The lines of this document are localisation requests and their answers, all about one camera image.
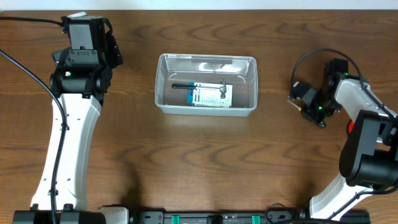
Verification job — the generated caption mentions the red-handled pliers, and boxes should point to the red-handled pliers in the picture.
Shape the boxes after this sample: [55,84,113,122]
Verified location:
[346,119,354,135]

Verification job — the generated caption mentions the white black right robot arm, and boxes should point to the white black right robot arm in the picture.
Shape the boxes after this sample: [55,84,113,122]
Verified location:
[290,58,397,221]

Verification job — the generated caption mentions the blue white cardboard box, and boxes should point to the blue white cardboard box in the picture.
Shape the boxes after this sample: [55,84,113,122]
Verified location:
[187,82,234,108]

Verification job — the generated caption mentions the small black-handled hammer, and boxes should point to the small black-handled hammer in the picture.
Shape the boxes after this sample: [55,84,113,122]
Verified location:
[171,79,227,99]

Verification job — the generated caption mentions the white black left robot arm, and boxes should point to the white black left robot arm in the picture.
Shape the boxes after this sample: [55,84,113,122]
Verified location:
[12,30,129,223]

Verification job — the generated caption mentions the black yellow screwdriver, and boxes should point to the black yellow screwdriver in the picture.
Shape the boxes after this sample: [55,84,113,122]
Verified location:
[287,99,302,112]

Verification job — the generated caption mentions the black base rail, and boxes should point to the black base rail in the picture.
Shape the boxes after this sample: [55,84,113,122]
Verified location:
[128,208,371,224]

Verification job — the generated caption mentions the clear plastic container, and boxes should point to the clear plastic container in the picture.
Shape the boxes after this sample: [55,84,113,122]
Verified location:
[155,54,258,116]

